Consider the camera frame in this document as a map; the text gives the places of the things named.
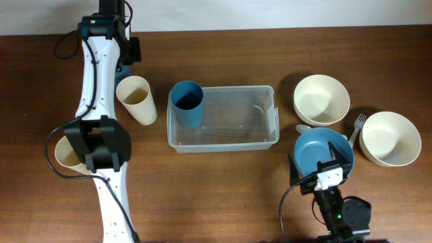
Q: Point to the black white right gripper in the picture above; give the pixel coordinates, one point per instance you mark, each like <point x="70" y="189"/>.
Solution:
<point x="344" y="163"/>

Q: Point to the cream fork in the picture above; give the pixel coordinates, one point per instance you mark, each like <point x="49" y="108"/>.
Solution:
<point x="358" y="124"/>

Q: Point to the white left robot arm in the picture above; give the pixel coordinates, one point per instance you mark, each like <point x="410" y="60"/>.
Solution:
<point x="101" y="144"/>

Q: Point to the cream spoon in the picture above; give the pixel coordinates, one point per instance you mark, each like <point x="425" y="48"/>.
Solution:
<point x="301" y="128"/>

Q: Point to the dark blue cup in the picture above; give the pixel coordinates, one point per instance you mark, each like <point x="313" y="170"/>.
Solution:
<point x="121" y="73"/>

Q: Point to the cream bowl near container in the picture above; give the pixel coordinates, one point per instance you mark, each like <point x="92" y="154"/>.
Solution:
<point x="321" y="100"/>

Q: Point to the cream bowl far right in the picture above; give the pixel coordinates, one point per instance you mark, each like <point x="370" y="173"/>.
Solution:
<point x="389" y="139"/>

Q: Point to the blue bowl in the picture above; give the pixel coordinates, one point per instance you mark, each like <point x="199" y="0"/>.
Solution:
<point x="312" y="146"/>

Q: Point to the cream cup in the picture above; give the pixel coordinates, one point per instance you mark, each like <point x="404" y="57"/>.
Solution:
<point x="66" y="156"/>
<point x="135" y="95"/>

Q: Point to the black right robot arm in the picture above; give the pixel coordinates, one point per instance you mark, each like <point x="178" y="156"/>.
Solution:
<point x="346" y="218"/>

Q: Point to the clear plastic storage container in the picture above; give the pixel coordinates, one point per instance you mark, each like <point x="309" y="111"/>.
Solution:
<point x="235" y="118"/>

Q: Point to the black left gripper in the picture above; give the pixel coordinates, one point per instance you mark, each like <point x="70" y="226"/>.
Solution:
<point x="133" y="52"/>

